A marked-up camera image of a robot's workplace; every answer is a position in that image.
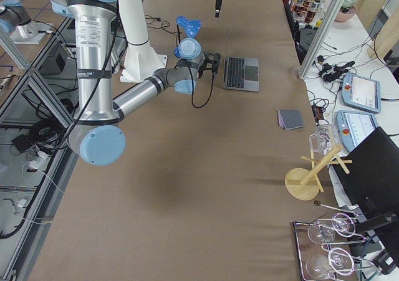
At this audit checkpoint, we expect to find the grey aluminium laptop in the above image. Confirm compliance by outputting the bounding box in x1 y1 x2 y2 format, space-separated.
223 57 260 92

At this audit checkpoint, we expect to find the blue desk lamp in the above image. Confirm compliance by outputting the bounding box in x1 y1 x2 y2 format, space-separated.
176 16 202 38

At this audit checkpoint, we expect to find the folded grey cloth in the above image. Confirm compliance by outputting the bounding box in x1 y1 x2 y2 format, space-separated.
277 109 305 130

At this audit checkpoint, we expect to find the clear glass mug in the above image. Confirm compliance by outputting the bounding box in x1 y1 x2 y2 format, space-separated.
309 124 341 155

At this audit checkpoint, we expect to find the teach pendant upper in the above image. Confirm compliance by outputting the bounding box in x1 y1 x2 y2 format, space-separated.
341 73 381 114

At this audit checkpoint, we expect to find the teach pendant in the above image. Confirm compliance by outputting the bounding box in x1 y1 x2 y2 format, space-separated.
341 73 381 114
335 110 378 152

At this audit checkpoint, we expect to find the wooden mug tree stand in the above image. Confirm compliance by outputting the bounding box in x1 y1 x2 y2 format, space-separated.
285 144 353 201

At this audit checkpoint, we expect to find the teach pendant lower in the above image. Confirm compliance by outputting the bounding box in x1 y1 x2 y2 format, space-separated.
335 110 378 152

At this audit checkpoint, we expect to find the black chair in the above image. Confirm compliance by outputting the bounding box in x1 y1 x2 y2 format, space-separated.
330 127 398 267

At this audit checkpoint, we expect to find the wine glass upper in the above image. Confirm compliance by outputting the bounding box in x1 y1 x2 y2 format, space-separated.
307 212 355 244

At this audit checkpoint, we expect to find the wine glass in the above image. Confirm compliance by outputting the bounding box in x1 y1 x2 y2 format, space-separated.
307 212 355 244
305 247 355 280

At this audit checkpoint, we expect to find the black tray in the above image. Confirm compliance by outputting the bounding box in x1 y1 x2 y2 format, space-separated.
292 221 375 280

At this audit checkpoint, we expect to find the wine glass lower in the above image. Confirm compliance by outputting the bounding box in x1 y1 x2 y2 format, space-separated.
305 247 355 280

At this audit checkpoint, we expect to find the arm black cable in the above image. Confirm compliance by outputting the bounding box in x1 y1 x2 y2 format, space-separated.
190 65 216 109

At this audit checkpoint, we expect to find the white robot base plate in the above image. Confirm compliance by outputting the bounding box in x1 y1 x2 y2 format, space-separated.
120 53 168 83

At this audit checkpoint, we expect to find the aluminium frame post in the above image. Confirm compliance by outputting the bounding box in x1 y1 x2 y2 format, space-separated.
298 0 344 80

